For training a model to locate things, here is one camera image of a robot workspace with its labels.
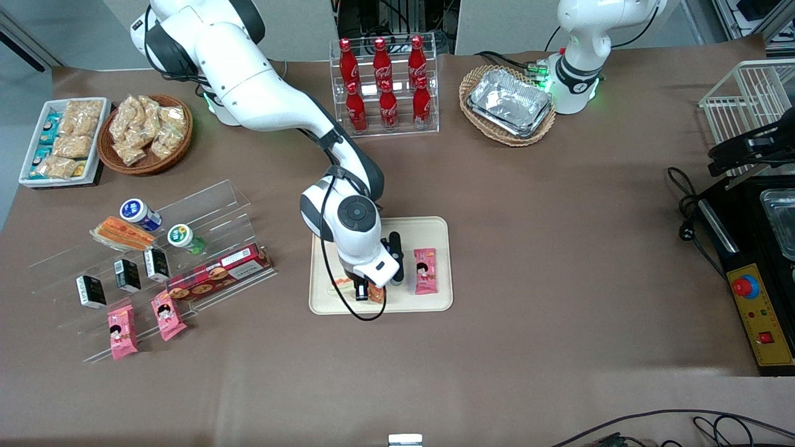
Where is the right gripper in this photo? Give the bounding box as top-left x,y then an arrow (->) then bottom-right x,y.
340,245 -> 401,302

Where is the white bread sandwich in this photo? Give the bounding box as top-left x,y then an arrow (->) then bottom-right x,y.
331,275 -> 387,305

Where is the beige plastic tray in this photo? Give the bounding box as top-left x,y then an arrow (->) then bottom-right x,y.
309,216 -> 453,315

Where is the aluminium foil tray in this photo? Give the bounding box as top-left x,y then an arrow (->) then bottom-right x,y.
466,93 -> 554,138
470,68 -> 552,132

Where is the wrapped orange sandwich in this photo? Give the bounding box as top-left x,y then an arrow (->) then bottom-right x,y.
90,216 -> 157,252

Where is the white rectangular tray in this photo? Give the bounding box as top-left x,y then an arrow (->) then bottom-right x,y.
19,97 -> 112,188

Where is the metal tray in machine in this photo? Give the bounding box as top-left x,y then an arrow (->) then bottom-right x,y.
759,188 -> 795,261

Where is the pink snack pack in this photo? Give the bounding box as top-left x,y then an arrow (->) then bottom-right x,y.
107,304 -> 139,361
151,291 -> 187,341
414,248 -> 438,295

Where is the red cookie box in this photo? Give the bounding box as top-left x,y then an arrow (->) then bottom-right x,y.
165,243 -> 274,302

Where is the clear acrylic tiered shelf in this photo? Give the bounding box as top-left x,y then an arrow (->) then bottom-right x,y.
28,179 -> 278,364

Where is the red cola bottle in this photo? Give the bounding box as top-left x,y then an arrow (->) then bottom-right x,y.
379,79 -> 399,130
412,77 -> 432,129
373,37 -> 392,84
345,82 -> 368,133
408,35 -> 428,81
339,38 -> 360,88

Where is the green lid jar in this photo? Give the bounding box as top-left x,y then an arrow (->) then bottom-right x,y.
168,224 -> 206,255

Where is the small black carton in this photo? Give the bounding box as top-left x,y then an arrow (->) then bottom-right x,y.
144,248 -> 171,282
114,259 -> 142,293
76,276 -> 107,309

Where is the clear acrylic bottle rack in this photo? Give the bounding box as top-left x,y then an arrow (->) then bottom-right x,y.
329,34 -> 440,140

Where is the light wicker basket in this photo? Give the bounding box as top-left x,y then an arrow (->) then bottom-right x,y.
459,65 -> 557,147

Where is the blue lid jar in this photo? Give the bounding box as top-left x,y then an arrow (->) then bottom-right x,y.
119,199 -> 163,232

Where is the clear bag of crackers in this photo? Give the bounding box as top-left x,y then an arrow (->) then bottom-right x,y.
53,133 -> 94,159
112,140 -> 148,166
151,127 -> 185,160
159,106 -> 187,134
138,95 -> 163,134
34,155 -> 78,181
62,99 -> 104,136
111,96 -> 141,141

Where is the brown wicker snack basket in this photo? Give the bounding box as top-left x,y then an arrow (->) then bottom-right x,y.
96,94 -> 194,176

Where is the dark equipment rack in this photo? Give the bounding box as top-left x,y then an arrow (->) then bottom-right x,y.
335,0 -> 457,56

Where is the black sealing machine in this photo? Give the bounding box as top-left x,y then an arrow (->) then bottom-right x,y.
696,177 -> 795,377

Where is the yellow control panel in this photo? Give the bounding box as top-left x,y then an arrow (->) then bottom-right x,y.
725,264 -> 795,368

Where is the black machine lever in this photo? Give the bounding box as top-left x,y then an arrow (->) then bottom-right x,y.
708,109 -> 795,178

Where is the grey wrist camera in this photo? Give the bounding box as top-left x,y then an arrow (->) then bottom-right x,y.
380,232 -> 405,287

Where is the black left arm base cable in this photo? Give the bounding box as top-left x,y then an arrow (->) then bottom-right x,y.
475,50 -> 550,78

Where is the black machine power cable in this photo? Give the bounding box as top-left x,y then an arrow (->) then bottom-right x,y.
666,166 -> 727,280

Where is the long black floor cable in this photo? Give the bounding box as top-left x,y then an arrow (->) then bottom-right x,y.
550,409 -> 795,447

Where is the looped black cable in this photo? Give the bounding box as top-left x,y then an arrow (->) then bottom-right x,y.
693,415 -> 795,447

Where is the white wire basket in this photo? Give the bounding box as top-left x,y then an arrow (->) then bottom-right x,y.
699,59 -> 795,178

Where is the aluminium frame shelf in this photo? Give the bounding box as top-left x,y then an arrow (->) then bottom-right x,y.
711,0 -> 795,60

